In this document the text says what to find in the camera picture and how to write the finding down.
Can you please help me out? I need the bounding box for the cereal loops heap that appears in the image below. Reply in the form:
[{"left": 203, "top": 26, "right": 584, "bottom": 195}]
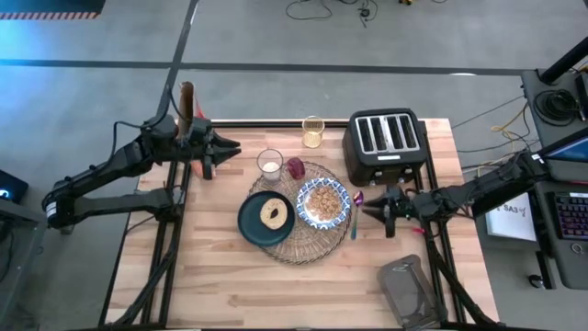
[{"left": 305, "top": 185, "right": 342, "bottom": 222}]

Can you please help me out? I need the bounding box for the clear plastic container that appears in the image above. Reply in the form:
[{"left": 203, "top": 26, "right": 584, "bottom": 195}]
[{"left": 377, "top": 254, "right": 449, "bottom": 328}]

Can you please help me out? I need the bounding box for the cereal box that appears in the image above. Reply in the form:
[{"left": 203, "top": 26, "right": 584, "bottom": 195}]
[{"left": 176, "top": 81, "right": 208, "bottom": 178}]

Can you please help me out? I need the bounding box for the coiled black cable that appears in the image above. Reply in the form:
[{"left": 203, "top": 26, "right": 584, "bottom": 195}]
[{"left": 532, "top": 88, "right": 581, "bottom": 124}]

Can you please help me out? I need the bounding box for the red apple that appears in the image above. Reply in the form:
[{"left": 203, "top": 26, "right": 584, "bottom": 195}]
[{"left": 287, "top": 156, "right": 307, "bottom": 180}]

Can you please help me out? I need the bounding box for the white paper sheet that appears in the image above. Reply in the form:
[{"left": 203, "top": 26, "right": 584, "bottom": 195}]
[{"left": 485, "top": 192, "right": 537, "bottom": 243}]

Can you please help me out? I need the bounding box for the grey metal stand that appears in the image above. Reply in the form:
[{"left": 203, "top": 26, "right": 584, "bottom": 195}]
[{"left": 0, "top": 197, "right": 75, "bottom": 323}]

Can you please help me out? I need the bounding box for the dark teal plate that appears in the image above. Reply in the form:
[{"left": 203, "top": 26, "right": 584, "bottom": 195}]
[{"left": 237, "top": 190, "right": 296, "bottom": 248}]

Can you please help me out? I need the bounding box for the black four-slot toaster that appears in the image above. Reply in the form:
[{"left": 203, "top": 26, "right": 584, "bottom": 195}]
[{"left": 342, "top": 108, "right": 428, "bottom": 186}]

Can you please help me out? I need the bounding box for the clear glass with white filling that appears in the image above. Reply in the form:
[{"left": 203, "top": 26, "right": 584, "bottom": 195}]
[{"left": 255, "top": 148, "right": 285, "bottom": 185}]

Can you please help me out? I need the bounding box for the black floor cable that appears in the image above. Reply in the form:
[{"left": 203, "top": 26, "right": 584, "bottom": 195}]
[{"left": 284, "top": 0, "right": 380, "bottom": 29}]

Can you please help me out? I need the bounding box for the blue white patterned bowl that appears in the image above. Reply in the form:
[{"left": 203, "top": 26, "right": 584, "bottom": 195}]
[{"left": 295, "top": 177, "right": 352, "bottom": 231}]

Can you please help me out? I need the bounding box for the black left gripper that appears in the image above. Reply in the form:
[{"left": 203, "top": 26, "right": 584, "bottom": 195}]
[{"left": 176, "top": 117, "right": 243, "bottom": 180}]

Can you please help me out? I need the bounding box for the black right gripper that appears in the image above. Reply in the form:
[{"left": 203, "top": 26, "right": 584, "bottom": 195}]
[{"left": 361, "top": 188, "right": 433, "bottom": 239}]

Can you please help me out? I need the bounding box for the iridescent spoon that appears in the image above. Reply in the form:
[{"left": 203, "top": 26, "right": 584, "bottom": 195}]
[{"left": 349, "top": 190, "right": 365, "bottom": 241}]

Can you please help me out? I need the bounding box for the grey laptop with lit keyboard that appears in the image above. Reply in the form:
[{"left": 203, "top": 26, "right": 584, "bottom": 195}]
[{"left": 535, "top": 126, "right": 588, "bottom": 291}]

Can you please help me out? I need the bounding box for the grey side desk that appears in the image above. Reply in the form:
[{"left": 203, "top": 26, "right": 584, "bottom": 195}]
[{"left": 472, "top": 68, "right": 588, "bottom": 291}]

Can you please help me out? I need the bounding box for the black metal table frame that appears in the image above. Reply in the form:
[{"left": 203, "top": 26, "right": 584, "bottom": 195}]
[{"left": 98, "top": 119, "right": 502, "bottom": 331}]

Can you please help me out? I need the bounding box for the bagel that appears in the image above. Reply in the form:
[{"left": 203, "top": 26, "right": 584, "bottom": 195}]
[{"left": 259, "top": 198, "right": 289, "bottom": 231}]

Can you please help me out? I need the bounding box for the yellow cable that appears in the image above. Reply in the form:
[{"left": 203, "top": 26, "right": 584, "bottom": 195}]
[{"left": 477, "top": 103, "right": 529, "bottom": 180}]

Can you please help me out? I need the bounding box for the black pole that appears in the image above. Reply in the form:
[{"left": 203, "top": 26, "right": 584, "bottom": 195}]
[{"left": 539, "top": 36, "right": 588, "bottom": 86}]

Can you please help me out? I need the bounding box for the black device with blue light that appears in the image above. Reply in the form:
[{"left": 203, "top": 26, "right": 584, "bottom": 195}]
[{"left": 0, "top": 169, "right": 29, "bottom": 206}]

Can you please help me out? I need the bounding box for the dark mat with hazard stripe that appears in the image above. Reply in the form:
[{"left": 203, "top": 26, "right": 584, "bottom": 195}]
[{"left": 0, "top": 0, "right": 106, "bottom": 20}]

